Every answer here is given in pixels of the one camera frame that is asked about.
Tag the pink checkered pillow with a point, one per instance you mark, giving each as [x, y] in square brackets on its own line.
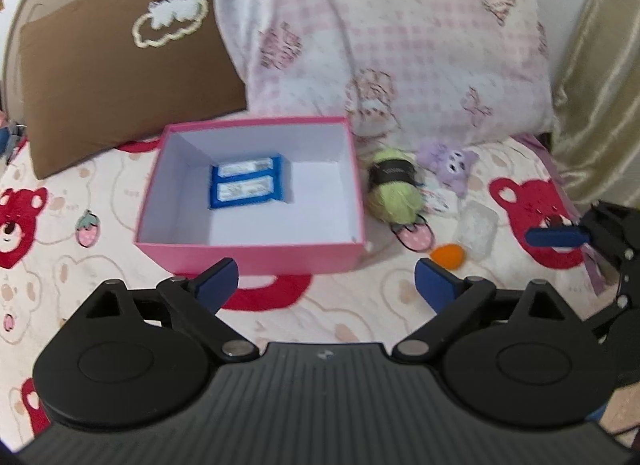
[401, 71]

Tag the green yarn ball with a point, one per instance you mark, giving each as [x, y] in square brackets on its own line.
[393, 195]

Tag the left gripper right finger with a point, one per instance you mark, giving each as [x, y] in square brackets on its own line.
[456, 303]

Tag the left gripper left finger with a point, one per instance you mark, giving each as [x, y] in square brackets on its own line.
[195, 303]

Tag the purple plush toy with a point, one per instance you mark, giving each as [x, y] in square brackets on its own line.
[451, 166]

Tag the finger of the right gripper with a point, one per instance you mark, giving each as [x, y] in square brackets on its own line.
[566, 236]

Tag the brown cloud pillow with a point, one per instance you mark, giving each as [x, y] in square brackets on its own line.
[97, 74]

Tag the orange makeup sponge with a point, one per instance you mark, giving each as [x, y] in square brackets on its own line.
[450, 256]

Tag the blue wipes packet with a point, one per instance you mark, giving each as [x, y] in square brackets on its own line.
[246, 182]

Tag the pink cardboard box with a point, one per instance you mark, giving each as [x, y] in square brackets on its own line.
[316, 229]

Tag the white tissue pack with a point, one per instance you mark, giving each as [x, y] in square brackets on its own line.
[440, 201]

